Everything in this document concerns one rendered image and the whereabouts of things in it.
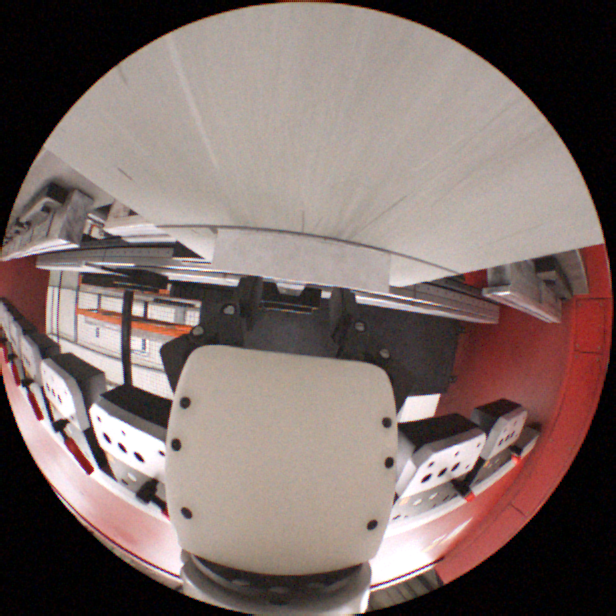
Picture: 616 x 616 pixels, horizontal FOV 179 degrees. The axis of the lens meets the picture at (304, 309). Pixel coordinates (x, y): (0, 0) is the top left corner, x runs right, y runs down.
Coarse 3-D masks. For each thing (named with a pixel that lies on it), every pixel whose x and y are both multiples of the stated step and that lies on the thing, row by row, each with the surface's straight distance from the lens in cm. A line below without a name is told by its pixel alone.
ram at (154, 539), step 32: (0, 352) 153; (32, 416) 85; (32, 448) 148; (64, 480) 96; (96, 480) 52; (512, 480) 97; (96, 512) 88; (128, 512) 53; (448, 512) 53; (480, 512) 89; (128, 544) 103; (160, 544) 64; (384, 544) 49; (416, 544) 64; (448, 544) 104; (384, 576) 100
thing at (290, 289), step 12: (264, 288) 37; (276, 288) 37; (288, 288) 27; (300, 288) 25; (312, 288) 37; (264, 300) 37; (276, 300) 37; (288, 300) 37; (300, 300) 37; (312, 300) 37; (300, 312) 38
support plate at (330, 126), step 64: (128, 64) 5; (192, 64) 4; (256, 64) 4; (320, 64) 4; (384, 64) 4; (448, 64) 4; (64, 128) 7; (128, 128) 6; (192, 128) 5; (256, 128) 5; (320, 128) 4; (384, 128) 4; (448, 128) 5; (512, 128) 5; (128, 192) 9; (192, 192) 8; (256, 192) 7; (320, 192) 6; (384, 192) 6; (448, 192) 6; (512, 192) 6; (576, 192) 7; (448, 256) 11; (512, 256) 11
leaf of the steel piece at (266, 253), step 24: (216, 240) 10; (240, 240) 10; (264, 240) 9; (288, 240) 9; (312, 240) 9; (336, 240) 9; (216, 264) 10; (240, 264) 9; (264, 264) 9; (288, 264) 9; (312, 264) 9; (336, 264) 9; (360, 264) 9; (384, 264) 10; (360, 288) 9; (384, 288) 10
